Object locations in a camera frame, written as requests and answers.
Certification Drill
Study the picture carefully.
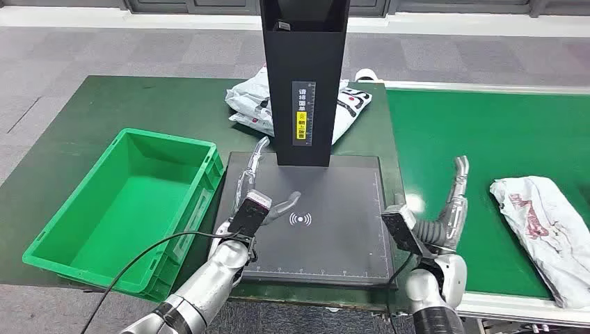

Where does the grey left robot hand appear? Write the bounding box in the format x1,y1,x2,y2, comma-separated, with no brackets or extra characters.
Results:
232,136,302,228

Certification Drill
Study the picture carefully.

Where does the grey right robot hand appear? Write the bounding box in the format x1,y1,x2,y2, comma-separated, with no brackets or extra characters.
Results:
435,155,470,252

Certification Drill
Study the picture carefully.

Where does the grey parcel with smeared red print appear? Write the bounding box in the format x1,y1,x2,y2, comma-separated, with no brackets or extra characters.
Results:
489,175,590,310

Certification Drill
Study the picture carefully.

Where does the white parcel with red dot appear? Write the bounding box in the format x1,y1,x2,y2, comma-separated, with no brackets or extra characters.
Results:
228,110,278,137

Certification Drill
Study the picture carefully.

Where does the white parcel with black print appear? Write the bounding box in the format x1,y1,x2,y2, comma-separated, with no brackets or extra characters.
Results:
225,64,374,146

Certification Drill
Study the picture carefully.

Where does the green conveyor belt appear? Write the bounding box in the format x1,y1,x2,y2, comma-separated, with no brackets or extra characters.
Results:
386,88,590,301

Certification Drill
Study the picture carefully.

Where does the black inbound scanner machine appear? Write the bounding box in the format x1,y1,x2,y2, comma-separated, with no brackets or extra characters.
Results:
202,0,399,290

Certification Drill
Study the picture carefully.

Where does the white conveyor roller end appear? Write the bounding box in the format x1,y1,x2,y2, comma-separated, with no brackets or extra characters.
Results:
355,67,383,84

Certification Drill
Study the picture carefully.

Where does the black and yellow label sticker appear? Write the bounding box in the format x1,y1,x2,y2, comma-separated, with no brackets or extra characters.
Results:
292,81,317,148

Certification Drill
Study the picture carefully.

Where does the dark green table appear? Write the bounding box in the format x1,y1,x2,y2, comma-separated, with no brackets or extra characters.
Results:
0,74,425,315

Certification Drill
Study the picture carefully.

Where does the green plastic crate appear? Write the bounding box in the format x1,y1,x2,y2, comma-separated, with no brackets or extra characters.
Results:
22,127,225,303

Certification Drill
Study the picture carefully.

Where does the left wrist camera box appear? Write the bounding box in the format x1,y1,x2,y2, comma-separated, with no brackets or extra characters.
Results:
228,189,273,239

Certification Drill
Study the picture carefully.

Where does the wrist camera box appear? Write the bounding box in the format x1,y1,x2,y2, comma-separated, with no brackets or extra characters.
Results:
228,189,273,239
381,204,436,259

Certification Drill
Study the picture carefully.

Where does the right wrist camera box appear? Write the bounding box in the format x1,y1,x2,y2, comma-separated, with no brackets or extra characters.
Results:
381,204,436,259

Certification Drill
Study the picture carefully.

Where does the black right camera cable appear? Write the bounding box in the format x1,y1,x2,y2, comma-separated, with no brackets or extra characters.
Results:
385,252,415,334

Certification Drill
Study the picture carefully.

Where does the silver conveyor frame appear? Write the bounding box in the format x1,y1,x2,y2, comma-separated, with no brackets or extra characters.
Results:
382,80,590,334

